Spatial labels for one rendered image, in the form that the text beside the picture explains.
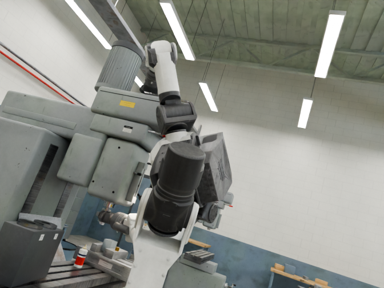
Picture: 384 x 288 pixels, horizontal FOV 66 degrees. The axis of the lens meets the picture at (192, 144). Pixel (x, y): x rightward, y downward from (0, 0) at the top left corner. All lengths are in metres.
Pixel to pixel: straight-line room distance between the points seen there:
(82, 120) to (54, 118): 0.19
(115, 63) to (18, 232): 1.05
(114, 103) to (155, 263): 0.96
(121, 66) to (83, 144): 0.50
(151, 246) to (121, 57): 1.20
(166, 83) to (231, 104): 7.67
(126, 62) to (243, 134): 6.85
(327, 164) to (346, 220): 1.40
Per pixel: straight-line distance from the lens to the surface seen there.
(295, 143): 8.35
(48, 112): 1.90
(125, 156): 1.54
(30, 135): 1.74
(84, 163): 1.62
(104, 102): 1.68
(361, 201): 8.24
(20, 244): 1.21
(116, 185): 1.52
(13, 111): 2.07
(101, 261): 1.73
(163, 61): 1.25
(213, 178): 1.04
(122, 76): 1.80
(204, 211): 1.29
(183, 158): 0.81
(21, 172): 1.70
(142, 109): 1.55
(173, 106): 1.22
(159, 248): 0.95
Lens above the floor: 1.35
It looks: 14 degrees up
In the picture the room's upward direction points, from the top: 18 degrees clockwise
